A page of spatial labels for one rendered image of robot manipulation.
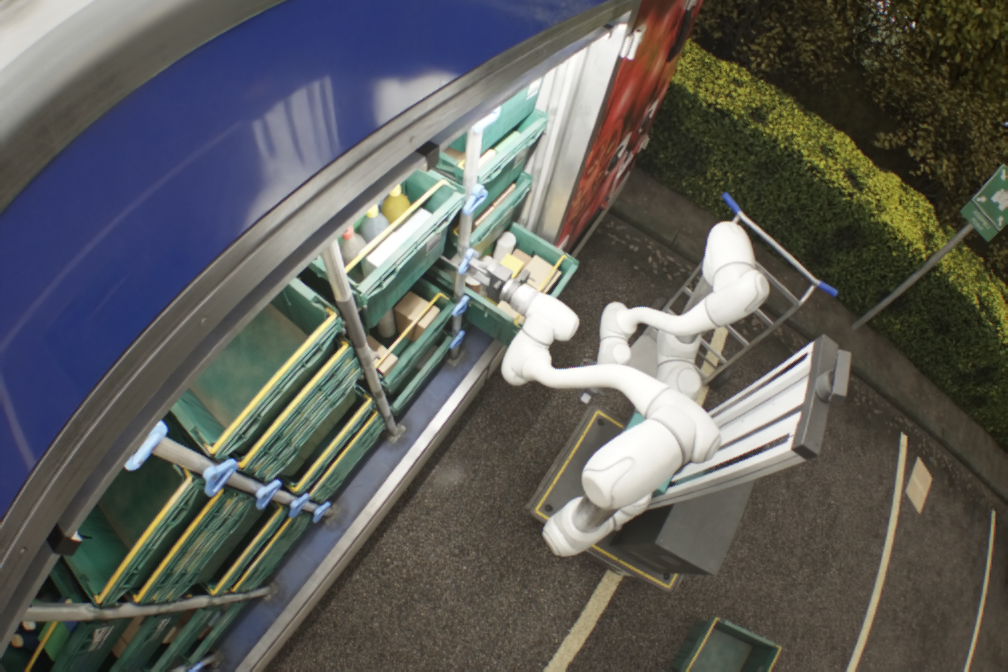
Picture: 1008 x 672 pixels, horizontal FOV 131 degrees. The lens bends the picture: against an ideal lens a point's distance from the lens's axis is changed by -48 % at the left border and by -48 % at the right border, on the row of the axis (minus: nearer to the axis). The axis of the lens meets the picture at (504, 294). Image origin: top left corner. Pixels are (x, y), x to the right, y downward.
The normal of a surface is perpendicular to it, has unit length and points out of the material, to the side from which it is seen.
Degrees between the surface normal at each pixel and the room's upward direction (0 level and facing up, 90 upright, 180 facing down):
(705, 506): 0
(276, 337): 0
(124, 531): 0
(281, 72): 90
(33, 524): 90
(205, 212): 90
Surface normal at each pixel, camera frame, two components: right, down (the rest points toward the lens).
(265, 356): 0.13, -0.53
